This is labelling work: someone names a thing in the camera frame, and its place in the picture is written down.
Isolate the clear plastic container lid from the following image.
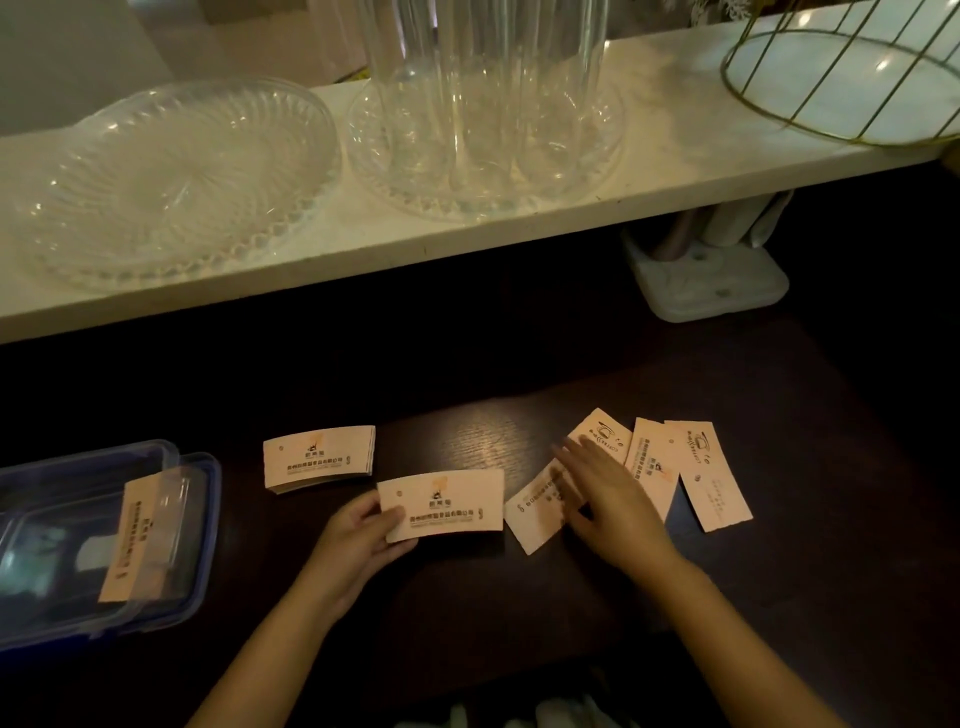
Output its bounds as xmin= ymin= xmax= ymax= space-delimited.
xmin=0 ymin=439 xmax=182 ymax=530

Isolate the clear fluted glass vase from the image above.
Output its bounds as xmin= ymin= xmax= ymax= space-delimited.
xmin=357 ymin=0 xmax=610 ymax=198

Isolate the person's right hand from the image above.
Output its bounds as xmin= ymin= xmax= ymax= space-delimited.
xmin=552 ymin=435 xmax=682 ymax=580

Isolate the beige cardboard box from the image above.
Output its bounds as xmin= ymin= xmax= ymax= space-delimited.
xmin=126 ymin=0 xmax=370 ymax=85

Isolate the stack of paper cup sleeves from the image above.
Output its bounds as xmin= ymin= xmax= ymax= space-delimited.
xmin=261 ymin=424 xmax=377 ymax=497

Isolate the clear ribbed glass plate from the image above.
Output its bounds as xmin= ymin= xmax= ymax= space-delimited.
xmin=13 ymin=77 xmax=344 ymax=292
xmin=345 ymin=73 xmax=628 ymax=224

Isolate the person's left hand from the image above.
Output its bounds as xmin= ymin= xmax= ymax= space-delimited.
xmin=298 ymin=490 xmax=420 ymax=610

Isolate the gold wire basket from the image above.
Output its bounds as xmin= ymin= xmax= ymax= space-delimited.
xmin=719 ymin=0 xmax=960 ymax=148

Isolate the white plastic holder base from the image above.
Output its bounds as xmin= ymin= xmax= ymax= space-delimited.
xmin=621 ymin=225 xmax=791 ymax=324

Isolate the printed paper cup sleeve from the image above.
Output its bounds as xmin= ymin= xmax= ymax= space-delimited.
xmin=98 ymin=468 xmax=190 ymax=606
xmin=376 ymin=468 xmax=506 ymax=544
xmin=503 ymin=408 xmax=634 ymax=557
xmin=663 ymin=419 xmax=754 ymax=534
xmin=624 ymin=417 xmax=682 ymax=523

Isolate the person's left forearm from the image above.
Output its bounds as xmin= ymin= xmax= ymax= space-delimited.
xmin=186 ymin=573 xmax=340 ymax=728

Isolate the person's right forearm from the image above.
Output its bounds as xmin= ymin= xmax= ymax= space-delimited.
xmin=636 ymin=551 xmax=850 ymax=728

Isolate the white stone counter shelf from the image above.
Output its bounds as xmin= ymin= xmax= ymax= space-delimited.
xmin=0 ymin=0 xmax=960 ymax=347

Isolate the clear blue-rimmed plastic container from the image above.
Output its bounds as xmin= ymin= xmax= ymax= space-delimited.
xmin=0 ymin=450 xmax=223 ymax=652

